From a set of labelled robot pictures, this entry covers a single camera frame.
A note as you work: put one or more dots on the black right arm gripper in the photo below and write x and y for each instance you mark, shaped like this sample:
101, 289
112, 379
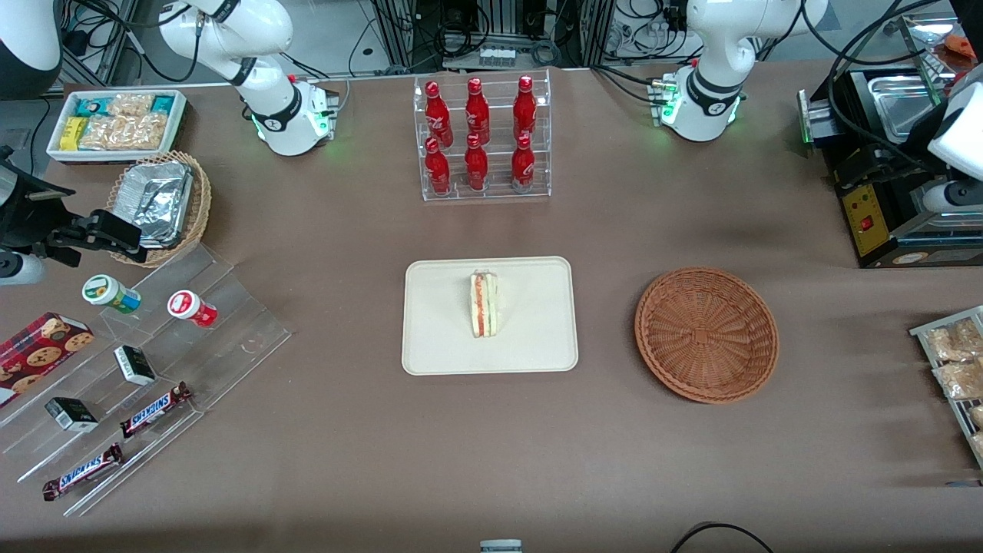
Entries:
29, 217

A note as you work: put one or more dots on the plastic-wrapped triangle sandwich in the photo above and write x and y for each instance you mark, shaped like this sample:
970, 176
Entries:
484, 307

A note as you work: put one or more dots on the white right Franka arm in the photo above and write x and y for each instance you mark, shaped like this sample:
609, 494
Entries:
276, 107

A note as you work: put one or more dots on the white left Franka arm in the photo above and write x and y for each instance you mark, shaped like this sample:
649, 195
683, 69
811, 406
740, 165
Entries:
714, 77

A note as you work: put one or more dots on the tan wicker basket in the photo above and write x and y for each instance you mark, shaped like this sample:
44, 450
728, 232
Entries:
200, 200

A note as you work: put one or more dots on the cream rectangular serving tray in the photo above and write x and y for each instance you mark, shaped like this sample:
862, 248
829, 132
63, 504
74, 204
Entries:
438, 322

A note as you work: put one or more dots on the round brown wicker basket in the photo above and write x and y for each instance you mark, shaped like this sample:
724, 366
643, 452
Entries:
706, 335

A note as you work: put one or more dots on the black tray sealing machine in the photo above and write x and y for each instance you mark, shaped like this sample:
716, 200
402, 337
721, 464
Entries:
875, 223

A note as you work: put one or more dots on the stack of foil trays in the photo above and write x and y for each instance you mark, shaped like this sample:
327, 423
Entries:
157, 201

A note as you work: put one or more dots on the green-lidded white cup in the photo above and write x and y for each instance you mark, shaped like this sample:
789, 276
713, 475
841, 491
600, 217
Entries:
107, 292

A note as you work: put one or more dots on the clear bag of crackers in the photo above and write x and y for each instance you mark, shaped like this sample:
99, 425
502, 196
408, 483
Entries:
127, 130

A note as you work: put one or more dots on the yellow snack pack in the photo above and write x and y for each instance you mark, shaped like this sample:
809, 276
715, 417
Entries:
73, 134

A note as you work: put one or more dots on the red-lidded white cup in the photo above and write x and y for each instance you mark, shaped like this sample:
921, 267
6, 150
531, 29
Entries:
188, 307

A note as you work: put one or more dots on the white rectangular snack bin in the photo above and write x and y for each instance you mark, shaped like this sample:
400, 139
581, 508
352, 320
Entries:
54, 142

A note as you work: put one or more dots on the teal snack pack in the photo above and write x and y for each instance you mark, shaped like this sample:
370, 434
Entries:
163, 104
92, 106

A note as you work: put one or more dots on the small black carton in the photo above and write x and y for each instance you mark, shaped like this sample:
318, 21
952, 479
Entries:
134, 365
71, 415

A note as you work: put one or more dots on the red plaid cookie box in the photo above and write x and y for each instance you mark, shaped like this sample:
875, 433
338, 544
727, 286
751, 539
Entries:
38, 353

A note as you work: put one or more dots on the clear acrylic stepped shelf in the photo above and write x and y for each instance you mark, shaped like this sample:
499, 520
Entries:
230, 330

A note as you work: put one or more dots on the Snickers chocolate bar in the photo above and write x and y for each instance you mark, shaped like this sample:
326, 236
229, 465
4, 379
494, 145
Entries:
81, 472
153, 411

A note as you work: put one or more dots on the red soda bottle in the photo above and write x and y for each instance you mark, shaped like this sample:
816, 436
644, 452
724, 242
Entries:
438, 170
524, 107
523, 163
438, 115
478, 111
476, 165

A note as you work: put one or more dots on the clear acrylic bottle rack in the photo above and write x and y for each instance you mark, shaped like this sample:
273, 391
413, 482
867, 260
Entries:
495, 165

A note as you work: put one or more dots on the white power strip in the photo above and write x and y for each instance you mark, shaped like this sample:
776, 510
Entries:
498, 56

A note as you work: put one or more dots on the small grey white object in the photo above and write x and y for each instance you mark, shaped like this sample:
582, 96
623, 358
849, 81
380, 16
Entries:
501, 546

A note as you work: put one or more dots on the clear bag of pastries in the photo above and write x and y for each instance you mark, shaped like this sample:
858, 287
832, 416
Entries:
960, 380
952, 342

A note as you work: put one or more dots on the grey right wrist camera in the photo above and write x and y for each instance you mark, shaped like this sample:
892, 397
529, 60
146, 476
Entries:
19, 269

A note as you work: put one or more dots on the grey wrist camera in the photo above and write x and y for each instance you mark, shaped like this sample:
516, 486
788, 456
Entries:
19, 269
956, 196

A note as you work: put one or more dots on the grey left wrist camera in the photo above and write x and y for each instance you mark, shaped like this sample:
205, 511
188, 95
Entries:
956, 196

